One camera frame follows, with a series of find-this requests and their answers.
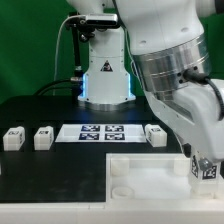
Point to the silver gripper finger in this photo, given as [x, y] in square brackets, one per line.
[204, 164]

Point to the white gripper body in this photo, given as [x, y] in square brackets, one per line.
[193, 114]

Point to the white square table top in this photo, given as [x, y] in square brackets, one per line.
[151, 177]

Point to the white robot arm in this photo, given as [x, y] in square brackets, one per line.
[169, 52]

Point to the white marker tag sheet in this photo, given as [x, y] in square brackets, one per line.
[101, 133]

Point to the white front rail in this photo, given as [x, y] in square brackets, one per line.
[136, 212]

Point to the black camera on stand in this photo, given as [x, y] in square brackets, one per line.
[87, 24]

